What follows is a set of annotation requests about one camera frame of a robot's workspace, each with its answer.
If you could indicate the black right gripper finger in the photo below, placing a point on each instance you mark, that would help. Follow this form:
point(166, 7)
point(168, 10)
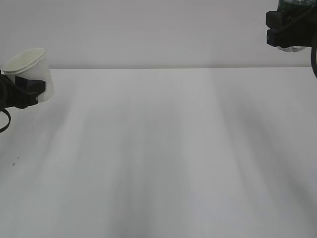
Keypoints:
point(288, 38)
point(285, 18)

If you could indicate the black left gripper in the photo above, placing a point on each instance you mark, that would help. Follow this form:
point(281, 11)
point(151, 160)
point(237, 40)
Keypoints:
point(23, 92)

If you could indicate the clear water bottle green label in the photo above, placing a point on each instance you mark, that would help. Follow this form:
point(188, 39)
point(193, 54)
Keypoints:
point(289, 4)

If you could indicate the white paper cup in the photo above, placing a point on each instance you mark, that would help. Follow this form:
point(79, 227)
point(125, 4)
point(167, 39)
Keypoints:
point(31, 64)

